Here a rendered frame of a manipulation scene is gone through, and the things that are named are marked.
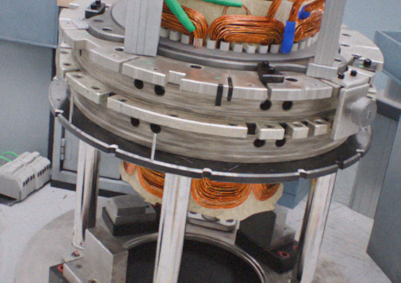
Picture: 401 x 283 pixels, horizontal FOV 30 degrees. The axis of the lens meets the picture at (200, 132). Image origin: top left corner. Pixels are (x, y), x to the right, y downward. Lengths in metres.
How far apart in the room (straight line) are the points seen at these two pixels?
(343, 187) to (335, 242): 1.95
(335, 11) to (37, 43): 0.49
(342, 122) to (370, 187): 0.58
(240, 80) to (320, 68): 0.08
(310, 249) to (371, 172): 0.42
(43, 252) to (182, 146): 0.31
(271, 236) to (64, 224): 0.26
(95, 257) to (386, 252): 0.38
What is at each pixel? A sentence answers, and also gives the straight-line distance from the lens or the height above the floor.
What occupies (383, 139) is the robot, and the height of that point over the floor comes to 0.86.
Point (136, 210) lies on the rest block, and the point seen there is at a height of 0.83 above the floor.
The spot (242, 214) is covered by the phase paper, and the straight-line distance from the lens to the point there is 0.75.
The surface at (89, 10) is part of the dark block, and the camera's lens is 0.74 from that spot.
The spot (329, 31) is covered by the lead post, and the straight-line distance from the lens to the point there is 0.64.
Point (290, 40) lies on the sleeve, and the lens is 0.66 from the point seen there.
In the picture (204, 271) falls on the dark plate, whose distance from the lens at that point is 0.92.
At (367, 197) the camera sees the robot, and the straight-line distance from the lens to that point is 1.23.
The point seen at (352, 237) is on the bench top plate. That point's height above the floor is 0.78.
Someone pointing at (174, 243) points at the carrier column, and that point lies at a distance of 0.69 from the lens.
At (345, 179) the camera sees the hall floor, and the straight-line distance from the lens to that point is 3.05.
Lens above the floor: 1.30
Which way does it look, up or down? 24 degrees down
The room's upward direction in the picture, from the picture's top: 8 degrees clockwise
